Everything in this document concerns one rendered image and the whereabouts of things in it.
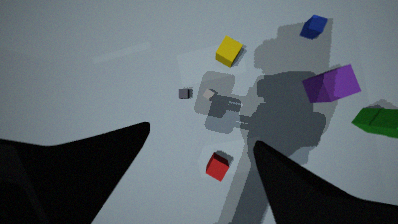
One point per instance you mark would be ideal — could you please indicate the dark red block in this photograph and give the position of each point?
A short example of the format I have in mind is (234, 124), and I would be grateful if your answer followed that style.
(217, 167)

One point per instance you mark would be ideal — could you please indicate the yellow block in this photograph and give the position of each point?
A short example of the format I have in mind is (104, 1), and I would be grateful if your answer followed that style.
(228, 51)

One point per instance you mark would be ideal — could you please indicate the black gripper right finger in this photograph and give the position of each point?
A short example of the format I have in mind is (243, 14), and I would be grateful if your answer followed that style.
(298, 196)

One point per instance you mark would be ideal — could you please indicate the blue block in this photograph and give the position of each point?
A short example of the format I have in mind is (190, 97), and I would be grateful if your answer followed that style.
(313, 27)

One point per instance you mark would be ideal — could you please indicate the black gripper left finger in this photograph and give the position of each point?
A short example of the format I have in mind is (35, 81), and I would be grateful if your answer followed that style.
(69, 183)

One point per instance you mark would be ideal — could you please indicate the purple cube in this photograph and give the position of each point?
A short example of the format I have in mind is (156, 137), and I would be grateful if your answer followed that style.
(331, 85)

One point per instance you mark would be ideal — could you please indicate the green block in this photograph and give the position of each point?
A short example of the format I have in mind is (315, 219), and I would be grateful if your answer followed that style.
(364, 119)
(386, 123)

